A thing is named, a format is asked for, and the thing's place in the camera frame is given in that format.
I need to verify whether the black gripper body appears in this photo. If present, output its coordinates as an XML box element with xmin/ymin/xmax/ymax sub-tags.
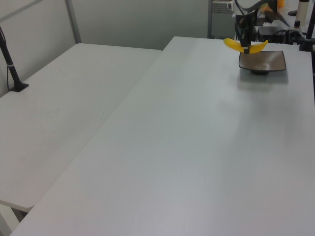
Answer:
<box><xmin>235</xmin><ymin>13</ymin><xmax>258</xmax><ymax>47</ymax></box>

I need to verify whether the yellow banana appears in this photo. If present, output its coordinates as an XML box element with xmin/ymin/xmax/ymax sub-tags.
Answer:
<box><xmin>223</xmin><ymin>38</ymin><xmax>269</xmax><ymax>54</ymax></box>

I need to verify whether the brown square ceramic plate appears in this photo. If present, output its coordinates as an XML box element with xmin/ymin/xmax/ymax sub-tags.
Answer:
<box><xmin>238</xmin><ymin>50</ymin><xmax>287</xmax><ymax>76</ymax></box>

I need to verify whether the black electronics box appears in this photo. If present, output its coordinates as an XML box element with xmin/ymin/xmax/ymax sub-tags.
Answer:
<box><xmin>257</xmin><ymin>25</ymin><xmax>286</xmax><ymax>44</ymax></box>

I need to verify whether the perforated grey metal cabinet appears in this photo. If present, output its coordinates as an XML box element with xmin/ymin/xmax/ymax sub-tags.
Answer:
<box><xmin>208</xmin><ymin>0</ymin><xmax>237</xmax><ymax>39</ymax></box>

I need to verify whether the white background desk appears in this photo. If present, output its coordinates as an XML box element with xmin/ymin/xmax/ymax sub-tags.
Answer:
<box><xmin>257</xmin><ymin>4</ymin><xmax>315</xmax><ymax>46</ymax></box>

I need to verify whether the white cylinder with dark cap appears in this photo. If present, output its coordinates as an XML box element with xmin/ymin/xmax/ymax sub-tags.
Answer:
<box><xmin>296</xmin><ymin>0</ymin><xmax>310</xmax><ymax>23</ymax></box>

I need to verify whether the white side table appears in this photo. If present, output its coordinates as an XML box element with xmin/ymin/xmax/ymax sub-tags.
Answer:
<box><xmin>0</xmin><ymin>43</ymin><xmax>163</xmax><ymax>213</ymax></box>

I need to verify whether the black pole with base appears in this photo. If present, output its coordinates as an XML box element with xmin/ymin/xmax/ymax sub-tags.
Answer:
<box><xmin>0</xmin><ymin>26</ymin><xmax>30</xmax><ymax>92</ymax></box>

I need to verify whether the black cable bundle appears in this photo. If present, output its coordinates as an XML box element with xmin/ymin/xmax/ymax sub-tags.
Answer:
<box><xmin>284</xmin><ymin>29</ymin><xmax>304</xmax><ymax>45</ymax></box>

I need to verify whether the grey metal frame post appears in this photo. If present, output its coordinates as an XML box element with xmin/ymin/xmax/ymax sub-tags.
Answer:
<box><xmin>64</xmin><ymin>0</ymin><xmax>82</xmax><ymax>45</ymax></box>

